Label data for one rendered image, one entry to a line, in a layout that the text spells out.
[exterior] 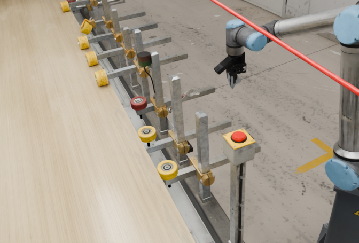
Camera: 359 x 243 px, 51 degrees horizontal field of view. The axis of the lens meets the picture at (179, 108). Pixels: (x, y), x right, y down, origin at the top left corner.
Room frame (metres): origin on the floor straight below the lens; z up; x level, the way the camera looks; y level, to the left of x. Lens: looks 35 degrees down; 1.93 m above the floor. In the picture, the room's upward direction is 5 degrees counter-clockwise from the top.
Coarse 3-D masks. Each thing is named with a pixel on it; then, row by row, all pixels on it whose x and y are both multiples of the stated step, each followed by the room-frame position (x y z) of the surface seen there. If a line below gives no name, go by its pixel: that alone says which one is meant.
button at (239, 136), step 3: (234, 132) 0.85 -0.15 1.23; (237, 132) 0.85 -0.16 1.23; (240, 132) 0.85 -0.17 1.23; (243, 132) 0.85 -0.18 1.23; (234, 135) 0.84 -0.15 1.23; (237, 135) 0.84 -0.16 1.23; (240, 135) 0.84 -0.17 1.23; (243, 135) 0.84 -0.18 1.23; (234, 138) 0.83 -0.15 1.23; (237, 138) 0.83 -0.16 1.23; (240, 138) 0.82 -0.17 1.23; (243, 138) 0.83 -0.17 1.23; (237, 141) 0.82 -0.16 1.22; (240, 141) 0.82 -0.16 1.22
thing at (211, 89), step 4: (204, 88) 1.69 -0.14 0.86; (208, 88) 1.69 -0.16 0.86; (212, 88) 1.68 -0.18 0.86; (200, 92) 1.66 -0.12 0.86; (204, 92) 1.67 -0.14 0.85; (208, 92) 1.67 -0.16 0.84; (212, 92) 1.68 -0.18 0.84; (192, 96) 1.64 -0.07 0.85; (196, 96) 1.65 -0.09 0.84; (200, 96) 1.66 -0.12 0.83; (164, 100) 1.61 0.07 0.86; (168, 100) 1.60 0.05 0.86; (184, 100) 1.63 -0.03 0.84; (148, 104) 1.59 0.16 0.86; (152, 104) 1.58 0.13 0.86; (168, 104) 1.60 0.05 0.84; (148, 108) 1.56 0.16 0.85; (152, 108) 1.57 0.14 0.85; (136, 112) 1.55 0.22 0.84; (140, 112) 1.54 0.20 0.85; (144, 112) 1.55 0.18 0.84
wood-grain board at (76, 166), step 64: (0, 0) 3.37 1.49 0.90; (64, 0) 3.21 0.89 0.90; (0, 64) 2.10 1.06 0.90; (64, 64) 2.03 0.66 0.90; (0, 128) 1.44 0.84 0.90; (64, 128) 1.39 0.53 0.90; (128, 128) 1.35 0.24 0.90; (0, 192) 1.03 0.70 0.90; (64, 192) 1.00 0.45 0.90; (128, 192) 0.97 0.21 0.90
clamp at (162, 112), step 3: (150, 99) 1.62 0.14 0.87; (153, 99) 1.61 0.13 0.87; (150, 102) 1.63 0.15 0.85; (153, 102) 1.59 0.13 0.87; (156, 105) 1.56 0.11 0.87; (165, 105) 1.55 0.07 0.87; (156, 108) 1.54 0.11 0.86; (159, 108) 1.53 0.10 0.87; (162, 108) 1.53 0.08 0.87; (165, 108) 1.53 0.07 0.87; (156, 111) 1.54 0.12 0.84; (159, 111) 1.51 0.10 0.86; (162, 111) 1.51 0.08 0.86; (165, 111) 1.52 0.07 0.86; (159, 114) 1.51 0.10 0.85; (162, 114) 1.51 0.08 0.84; (165, 114) 1.52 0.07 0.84; (162, 117) 1.51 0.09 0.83
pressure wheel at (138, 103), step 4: (140, 96) 1.60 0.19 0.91; (132, 100) 1.56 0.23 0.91; (136, 100) 1.56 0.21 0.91; (140, 100) 1.56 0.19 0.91; (144, 100) 1.55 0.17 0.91; (132, 104) 1.53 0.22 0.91; (136, 104) 1.53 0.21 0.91; (140, 104) 1.53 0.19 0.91; (144, 104) 1.54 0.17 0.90; (132, 108) 1.54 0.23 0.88; (136, 108) 1.52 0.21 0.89; (140, 108) 1.52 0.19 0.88; (144, 108) 1.53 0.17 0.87; (140, 116) 1.56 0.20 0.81
